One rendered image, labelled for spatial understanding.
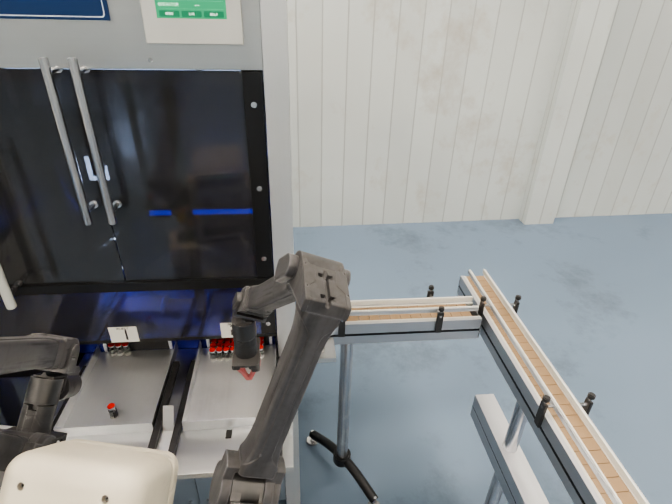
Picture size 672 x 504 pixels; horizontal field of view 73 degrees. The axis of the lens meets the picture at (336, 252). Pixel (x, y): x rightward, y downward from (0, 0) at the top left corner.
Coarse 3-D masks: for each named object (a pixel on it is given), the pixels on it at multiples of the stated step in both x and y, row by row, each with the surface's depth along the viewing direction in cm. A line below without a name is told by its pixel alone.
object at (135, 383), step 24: (96, 360) 152; (120, 360) 152; (144, 360) 153; (168, 360) 153; (96, 384) 143; (120, 384) 143; (144, 384) 143; (72, 408) 135; (96, 408) 135; (120, 408) 135; (144, 408) 135; (72, 432) 126; (96, 432) 127; (120, 432) 128
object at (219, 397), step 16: (208, 352) 157; (272, 352) 157; (208, 368) 150; (224, 368) 150; (272, 368) 151; (192, 384) 141; (208, 384) 144; (224, 384) 144; (240, 384) 144; (256, 384) 144; (192, 400) 138; (208, 400) 138; (224, 400) 139; (240, 400) 139; (256, 400) 139; (192, 416) 133; (208, 416) 133; (224, 416) 134; (240, 416) 134; (256, 416) 130
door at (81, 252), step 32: (0, 96) 107; (32, 96) 107; (64, 96) 108; (0, 128) 110; (32, 128) 111; (0, 160) 114; (32, 160) 115; (64, 160) 115; (0, 192) 118; (32, 192) 119; (64, 192) 120; (96, 192) 120; (0, 224) 122; (32, 224) 123; (64, 224) 124; (96, 224) 125; (0, 256) 127; (32, 256) 128; (64, 256) 129; (96, 256) 130
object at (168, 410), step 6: (168, 408) 129; (168, 414) 129; (168, 420) 129; (168, 426) 129; (162, 432) 128; (168, 432) 128; (162, 438) 127; (168, 438) 127; (162, 444) 125; (168, 444) 125
